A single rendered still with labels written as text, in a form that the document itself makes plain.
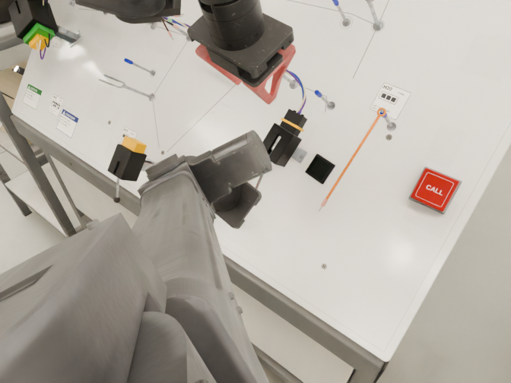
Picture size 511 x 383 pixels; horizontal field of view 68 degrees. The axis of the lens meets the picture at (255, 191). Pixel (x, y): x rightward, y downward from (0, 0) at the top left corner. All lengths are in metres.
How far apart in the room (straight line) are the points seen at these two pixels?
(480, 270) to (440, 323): 0.37
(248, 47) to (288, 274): 0.43
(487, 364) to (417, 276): 1.19
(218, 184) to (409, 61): 0.39
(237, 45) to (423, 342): 1.52
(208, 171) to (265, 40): 0.16
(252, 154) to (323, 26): 0.38
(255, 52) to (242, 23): 0.03
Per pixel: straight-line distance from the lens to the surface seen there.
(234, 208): 0.56
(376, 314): 0.67
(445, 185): 0.61
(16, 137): 1.44
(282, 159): 0.63
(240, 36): 0.40
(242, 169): 0.44
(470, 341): 1.83
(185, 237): 0.17
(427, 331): 1.78
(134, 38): 1.01
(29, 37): 1.07
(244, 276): 0.74
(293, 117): 0.63
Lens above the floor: 1.49
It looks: 45 degrees down
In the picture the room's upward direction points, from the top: straight up
